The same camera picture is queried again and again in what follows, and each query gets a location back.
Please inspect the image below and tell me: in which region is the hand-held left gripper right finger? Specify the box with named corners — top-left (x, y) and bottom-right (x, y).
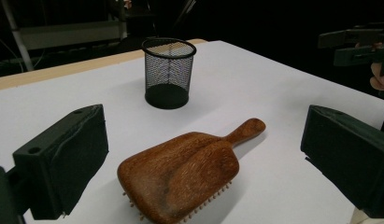
top-left (300, 105), bottom-right (384, 219)

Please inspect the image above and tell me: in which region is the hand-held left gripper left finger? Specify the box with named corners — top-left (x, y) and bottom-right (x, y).
top-left (12, 104), bottom-right (109, 220)

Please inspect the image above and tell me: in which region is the wooden paddle hairbrush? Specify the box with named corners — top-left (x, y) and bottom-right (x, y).
top-left (117, 118), bottom-right (267, 224)

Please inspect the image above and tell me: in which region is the black mesh pen holder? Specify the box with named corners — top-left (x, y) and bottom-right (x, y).
top-left (141, 36), bottom-right (197, 110)

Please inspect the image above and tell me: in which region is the white table cover board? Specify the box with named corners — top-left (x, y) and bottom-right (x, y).
top-left (0, 39), bottom-right (384, 224)

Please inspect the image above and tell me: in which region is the white metal frame desk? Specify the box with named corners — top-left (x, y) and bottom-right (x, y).
top-left (0, 0), bottom-right (129, 73)

